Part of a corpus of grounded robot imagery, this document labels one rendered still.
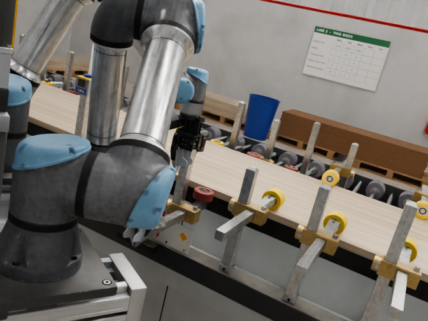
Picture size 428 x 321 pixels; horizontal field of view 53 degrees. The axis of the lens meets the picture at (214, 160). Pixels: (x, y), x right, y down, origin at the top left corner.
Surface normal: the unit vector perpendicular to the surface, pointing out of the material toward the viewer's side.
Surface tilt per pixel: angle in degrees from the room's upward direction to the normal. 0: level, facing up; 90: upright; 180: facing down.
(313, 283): 90
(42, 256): 73
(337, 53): 90
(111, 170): 39
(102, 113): 106
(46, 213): 90
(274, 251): 90
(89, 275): 0
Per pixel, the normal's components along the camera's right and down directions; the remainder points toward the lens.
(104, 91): 0.08, 0.55
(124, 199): 0.07, 0.11
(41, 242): 0.33, 0.03
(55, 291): 0.22, -0.94
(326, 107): -0.45, 0.14
